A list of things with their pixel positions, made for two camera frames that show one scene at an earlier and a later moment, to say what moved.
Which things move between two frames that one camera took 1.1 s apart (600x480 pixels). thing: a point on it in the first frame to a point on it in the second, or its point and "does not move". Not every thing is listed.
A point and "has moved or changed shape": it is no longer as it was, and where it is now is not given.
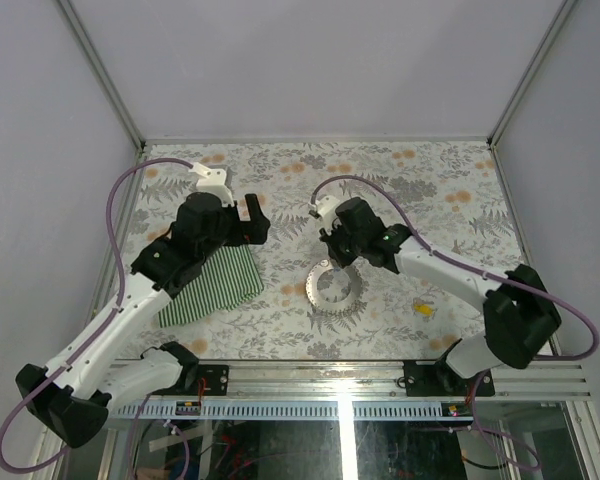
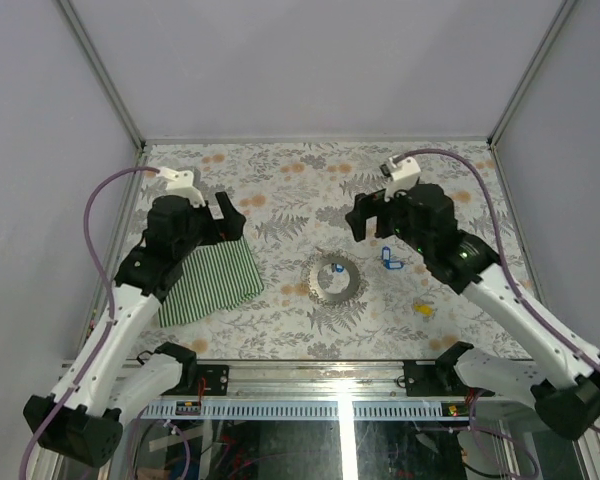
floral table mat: x=451 y=188 does not move
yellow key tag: x=424 y=309 does not move
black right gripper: x=331 y=240 to x=368 y=205
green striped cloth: x=228 y=276 does not move
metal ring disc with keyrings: x=353 y=297 has moved or changed shape
